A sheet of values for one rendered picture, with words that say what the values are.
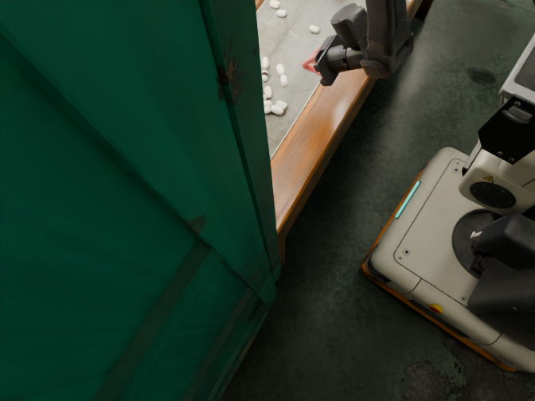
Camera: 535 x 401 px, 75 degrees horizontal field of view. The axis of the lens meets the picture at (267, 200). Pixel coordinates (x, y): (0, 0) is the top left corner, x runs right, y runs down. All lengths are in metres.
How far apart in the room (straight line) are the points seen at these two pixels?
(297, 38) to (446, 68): 1.22
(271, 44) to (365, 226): 0.92
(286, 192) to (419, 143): 1.15
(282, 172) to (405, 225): 0.67
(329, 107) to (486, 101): 1.31
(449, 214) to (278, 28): 0.91
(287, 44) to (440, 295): 0.99
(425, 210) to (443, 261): 0.20
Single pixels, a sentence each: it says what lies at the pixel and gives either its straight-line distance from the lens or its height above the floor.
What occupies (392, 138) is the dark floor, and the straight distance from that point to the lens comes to 1.88.
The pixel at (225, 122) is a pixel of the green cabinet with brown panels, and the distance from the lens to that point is 0.19.
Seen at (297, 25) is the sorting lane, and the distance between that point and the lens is 1.19.
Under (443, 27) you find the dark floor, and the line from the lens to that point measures 2.41.
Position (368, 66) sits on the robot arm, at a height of 1.01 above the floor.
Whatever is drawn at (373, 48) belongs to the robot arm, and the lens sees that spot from 0.73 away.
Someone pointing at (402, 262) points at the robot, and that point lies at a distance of 1.37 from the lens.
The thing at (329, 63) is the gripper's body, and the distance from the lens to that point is 0.84.
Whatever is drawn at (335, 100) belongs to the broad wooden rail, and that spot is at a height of 0.76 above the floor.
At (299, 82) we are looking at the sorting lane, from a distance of 1.05.
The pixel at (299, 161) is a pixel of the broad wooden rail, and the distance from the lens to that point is 0.89.
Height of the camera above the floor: 1.57
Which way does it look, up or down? 70 degrees down
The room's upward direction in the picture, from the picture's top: 8 degrees counter-clockwise
